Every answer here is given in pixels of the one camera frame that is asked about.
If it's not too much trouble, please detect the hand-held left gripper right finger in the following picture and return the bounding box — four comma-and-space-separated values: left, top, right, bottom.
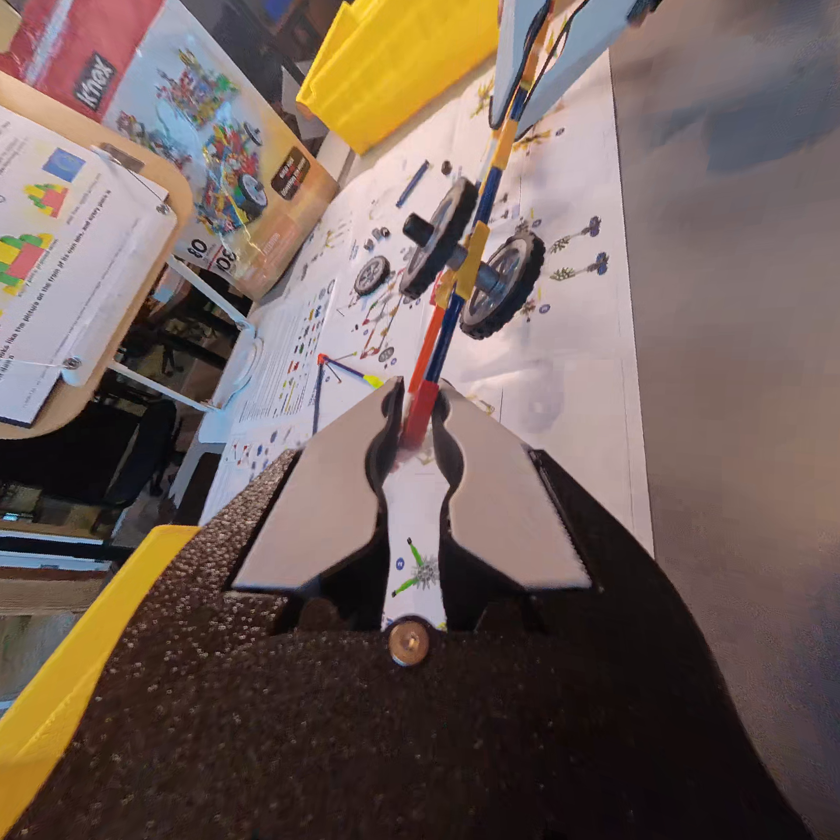
427, 381, 592, 628

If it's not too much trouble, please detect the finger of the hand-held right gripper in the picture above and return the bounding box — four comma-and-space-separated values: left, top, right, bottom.
489, 0, 552, 132
518, 0, 657, 140

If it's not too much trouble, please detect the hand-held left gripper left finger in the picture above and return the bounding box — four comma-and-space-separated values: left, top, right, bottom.
234, 381, 403, 628

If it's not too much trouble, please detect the yellow plastic bin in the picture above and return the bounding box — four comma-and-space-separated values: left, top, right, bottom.
0, 524, 199, 804
297, 0, 501, 157

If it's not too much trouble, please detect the blue rod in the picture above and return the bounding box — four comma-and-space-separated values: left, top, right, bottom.
395, 159, 433, 210

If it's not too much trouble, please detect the colourful construction toy model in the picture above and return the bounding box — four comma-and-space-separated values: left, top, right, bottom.
392, 0, 555, 455

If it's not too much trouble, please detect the grey desk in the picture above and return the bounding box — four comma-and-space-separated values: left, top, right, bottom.
171, 0, 840, 840

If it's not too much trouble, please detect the blue rod V-shaped assembly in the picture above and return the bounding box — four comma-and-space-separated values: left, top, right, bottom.
311, 351, 385, 435

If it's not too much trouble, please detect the printed instruction sheet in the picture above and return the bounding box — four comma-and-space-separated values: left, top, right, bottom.
197, 53, 655, 634

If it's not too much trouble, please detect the black office chair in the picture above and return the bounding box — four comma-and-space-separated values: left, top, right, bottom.
103, 398, 181, 515

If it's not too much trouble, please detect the white stand base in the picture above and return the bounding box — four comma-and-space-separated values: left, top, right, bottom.
103, 254, 266, 526

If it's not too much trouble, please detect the cardboard toy box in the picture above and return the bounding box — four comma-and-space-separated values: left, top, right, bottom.
0, 0, 341, 298

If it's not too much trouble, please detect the printed instruction board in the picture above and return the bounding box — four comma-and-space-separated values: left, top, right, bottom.
0, 73, 196, 442

